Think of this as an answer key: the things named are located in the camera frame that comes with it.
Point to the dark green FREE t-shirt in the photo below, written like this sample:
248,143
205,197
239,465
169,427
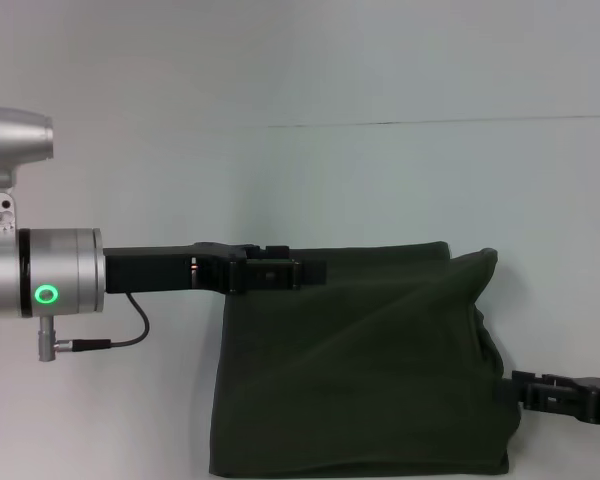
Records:
355,375

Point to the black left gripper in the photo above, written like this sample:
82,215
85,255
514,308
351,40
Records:
155,270

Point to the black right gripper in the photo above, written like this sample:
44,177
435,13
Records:
590,400

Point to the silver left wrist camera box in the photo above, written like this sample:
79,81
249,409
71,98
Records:
15,135

